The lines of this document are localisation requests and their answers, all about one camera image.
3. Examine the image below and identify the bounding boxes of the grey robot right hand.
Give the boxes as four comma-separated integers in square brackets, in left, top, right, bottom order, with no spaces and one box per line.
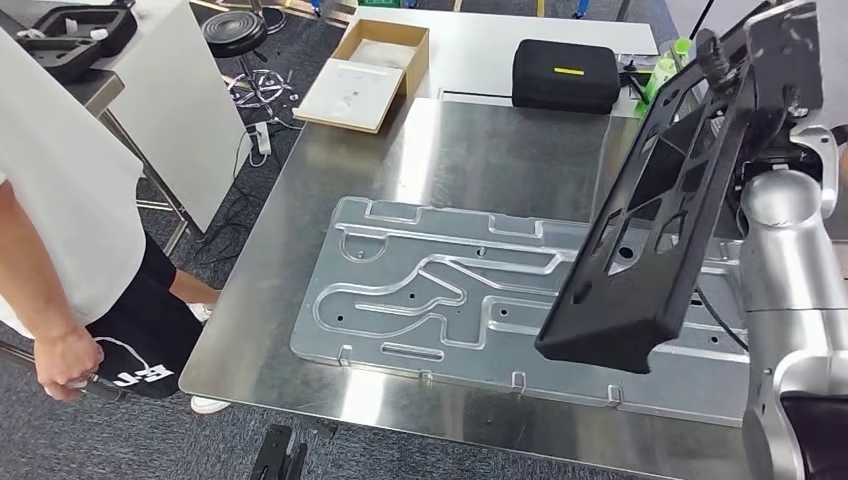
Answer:
[694,0,825,158]

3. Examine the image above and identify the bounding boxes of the person's right hand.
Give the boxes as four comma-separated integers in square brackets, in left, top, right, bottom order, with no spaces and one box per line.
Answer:
[33,327,106,403]

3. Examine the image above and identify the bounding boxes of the thin black rod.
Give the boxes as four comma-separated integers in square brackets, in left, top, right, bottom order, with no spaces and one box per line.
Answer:
[0,341,127,403]

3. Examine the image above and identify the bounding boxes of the long black metal part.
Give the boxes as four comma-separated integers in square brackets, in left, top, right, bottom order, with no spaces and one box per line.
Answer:
[534,39,763,376]

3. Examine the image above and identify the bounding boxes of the green plastic bottle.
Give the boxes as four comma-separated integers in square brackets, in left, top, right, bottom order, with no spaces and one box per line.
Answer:
[634,37,696,121]

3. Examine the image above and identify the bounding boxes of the person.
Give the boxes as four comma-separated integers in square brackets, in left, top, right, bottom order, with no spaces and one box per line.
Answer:
[0,26,233,417]

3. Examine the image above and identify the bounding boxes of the black case with yellow label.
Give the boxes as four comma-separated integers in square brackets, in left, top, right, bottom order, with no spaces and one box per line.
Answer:
[510,38,623,116]

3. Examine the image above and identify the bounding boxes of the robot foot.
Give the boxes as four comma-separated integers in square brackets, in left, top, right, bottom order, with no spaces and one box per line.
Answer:
[249,423,310,480]

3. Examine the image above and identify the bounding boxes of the white cabinet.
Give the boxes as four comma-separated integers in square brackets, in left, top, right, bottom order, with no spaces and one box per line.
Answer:
[0,0,254,234]

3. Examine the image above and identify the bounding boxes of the steel side table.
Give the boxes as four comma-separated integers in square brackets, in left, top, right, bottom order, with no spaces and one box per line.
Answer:
[62,68,200,258]

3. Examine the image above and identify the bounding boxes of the white table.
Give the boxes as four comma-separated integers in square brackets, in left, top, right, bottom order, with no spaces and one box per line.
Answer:
[347,5,664,107]

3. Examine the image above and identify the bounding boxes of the black foam tray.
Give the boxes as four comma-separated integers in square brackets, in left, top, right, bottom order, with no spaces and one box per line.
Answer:
[15,1,140,85]

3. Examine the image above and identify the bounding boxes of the black round stool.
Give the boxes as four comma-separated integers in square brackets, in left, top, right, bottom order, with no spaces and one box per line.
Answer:
[200,9,301,113]

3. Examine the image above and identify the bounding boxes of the open cardboard box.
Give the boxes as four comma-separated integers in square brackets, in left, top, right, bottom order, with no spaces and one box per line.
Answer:
[329,17,432,99]

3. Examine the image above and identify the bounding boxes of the aluminium fixture plate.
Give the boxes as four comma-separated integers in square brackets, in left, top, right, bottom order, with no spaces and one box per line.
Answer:
[289,195,753,429]

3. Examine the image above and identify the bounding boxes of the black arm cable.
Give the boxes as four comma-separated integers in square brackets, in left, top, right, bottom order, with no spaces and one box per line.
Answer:
[692,284,751,354]

